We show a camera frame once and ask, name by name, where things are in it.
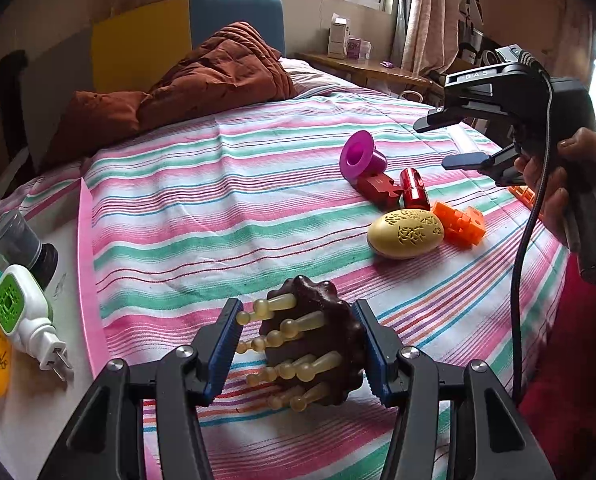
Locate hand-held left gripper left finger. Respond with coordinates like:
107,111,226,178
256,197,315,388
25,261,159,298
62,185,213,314
38,297,245,480

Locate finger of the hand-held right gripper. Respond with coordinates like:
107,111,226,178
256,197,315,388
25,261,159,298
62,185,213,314
413,102,506,134
442,142,526,186

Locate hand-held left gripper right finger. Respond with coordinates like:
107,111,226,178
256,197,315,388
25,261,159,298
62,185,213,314
353,299,564,480

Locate brown massage comb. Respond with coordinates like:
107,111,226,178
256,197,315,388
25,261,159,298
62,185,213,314
235,276,368,413

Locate red glossy cylinder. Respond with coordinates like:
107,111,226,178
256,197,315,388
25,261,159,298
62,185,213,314
399,167,431,212

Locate orange building block toy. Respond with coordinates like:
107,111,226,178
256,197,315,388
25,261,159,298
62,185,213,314
432,201,486,248

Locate red plastic block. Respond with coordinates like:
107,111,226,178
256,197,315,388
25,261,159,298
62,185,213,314
355,172,404,211

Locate yellow egg-shaped case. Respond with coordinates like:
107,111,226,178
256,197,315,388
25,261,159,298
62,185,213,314
367,208,445,260

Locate magenta plastic funnel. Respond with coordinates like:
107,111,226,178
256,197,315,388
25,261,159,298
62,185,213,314
339,130,389,181

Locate green white plug-in repellent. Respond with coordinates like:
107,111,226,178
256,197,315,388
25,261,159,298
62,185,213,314
0,264,74,381

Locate grey jar black lid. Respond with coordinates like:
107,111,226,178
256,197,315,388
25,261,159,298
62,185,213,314
0,210,59,291

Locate person's right hand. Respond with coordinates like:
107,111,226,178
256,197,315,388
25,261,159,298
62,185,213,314
514,127,596,248

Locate orange lattice piece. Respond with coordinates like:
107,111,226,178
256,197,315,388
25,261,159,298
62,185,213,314
508,185,539,208

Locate wooden side table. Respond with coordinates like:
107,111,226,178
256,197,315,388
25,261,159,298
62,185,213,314
295,51,446,106

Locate beige patterned curtain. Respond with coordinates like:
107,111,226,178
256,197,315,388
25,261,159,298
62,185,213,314
390,0,471,78

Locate white carton box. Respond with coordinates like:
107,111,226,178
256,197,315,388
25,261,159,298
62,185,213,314
327,12,351,59

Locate beige pillow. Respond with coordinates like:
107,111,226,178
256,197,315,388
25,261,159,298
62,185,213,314
278,56,359,98

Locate striped bed sheet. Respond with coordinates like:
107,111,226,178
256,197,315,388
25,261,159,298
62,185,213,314
0,82,571,480

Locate person's red clothing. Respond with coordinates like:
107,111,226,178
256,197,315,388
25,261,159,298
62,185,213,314
520,255,596,480

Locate brown quilt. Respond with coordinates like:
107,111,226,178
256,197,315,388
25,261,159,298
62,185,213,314
40,21,299,161

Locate grey yellow blue headboard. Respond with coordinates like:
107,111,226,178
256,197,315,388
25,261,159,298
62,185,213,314
20,0,285,111

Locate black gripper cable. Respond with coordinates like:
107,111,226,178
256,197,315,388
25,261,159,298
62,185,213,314
510,67,554,401

